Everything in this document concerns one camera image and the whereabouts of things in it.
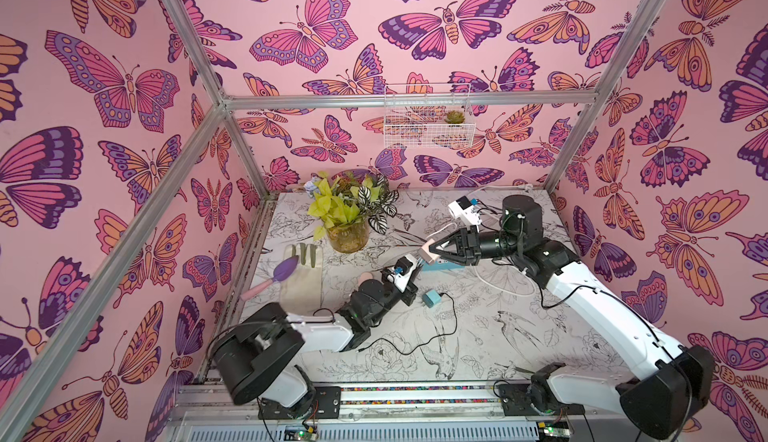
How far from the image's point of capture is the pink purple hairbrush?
0.95m

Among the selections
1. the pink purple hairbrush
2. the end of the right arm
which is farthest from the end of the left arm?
the pink purple hairbrush

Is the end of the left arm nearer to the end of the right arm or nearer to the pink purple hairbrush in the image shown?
the end of the right arm
